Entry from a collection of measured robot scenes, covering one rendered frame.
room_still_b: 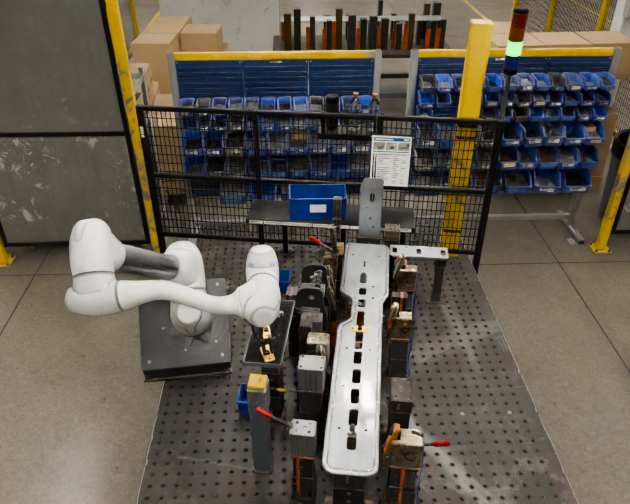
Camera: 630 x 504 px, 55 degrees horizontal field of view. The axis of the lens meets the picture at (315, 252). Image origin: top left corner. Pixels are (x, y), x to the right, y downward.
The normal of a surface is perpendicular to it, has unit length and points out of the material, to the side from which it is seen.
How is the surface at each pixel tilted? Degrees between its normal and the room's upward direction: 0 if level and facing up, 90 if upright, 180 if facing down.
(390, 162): 90
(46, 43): 89
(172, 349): 44
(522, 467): 0
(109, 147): 90
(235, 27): 90
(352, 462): 0
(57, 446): 0
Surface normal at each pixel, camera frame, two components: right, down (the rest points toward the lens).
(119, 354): 0.00, -0.83
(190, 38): -0.04, 0.56
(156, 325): 0.10, -0.21
